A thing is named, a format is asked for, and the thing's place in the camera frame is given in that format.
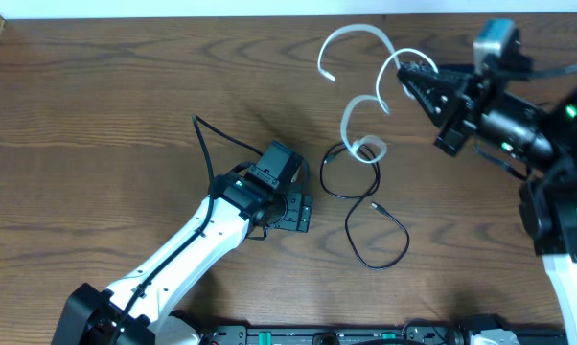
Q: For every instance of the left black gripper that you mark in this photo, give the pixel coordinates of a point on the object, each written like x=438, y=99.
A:
x=296, y=211

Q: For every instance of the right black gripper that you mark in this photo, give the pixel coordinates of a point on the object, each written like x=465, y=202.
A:
x=459, y=111

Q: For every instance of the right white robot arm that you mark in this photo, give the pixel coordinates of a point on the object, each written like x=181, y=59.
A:
x=545, y=141

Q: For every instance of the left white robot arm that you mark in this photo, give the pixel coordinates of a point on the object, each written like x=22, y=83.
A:
x=139, y=308

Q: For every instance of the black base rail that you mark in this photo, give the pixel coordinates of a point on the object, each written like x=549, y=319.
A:
x=480, y=329

